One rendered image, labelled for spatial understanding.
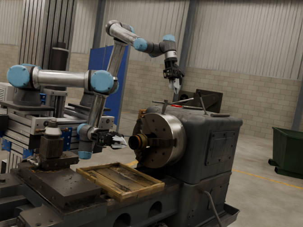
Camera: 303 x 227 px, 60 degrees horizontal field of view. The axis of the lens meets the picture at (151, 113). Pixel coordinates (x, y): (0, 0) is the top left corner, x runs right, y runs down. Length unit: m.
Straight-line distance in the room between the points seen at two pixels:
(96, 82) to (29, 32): 0.74
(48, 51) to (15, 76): 0.46
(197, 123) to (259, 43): 10.29
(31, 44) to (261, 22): 10.63
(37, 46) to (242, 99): 10.15
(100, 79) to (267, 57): 10.46
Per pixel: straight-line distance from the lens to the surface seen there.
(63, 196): 1.00
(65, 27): 2.00
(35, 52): 1.92
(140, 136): 1.40
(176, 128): 1.45
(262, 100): 11.40
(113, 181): 1.39
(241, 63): 11.62
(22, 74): 1.50
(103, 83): 1.43
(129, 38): 1.72
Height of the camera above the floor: 1.39
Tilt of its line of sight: 6 degrees down
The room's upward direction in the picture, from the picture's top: 9 degrees clockwise
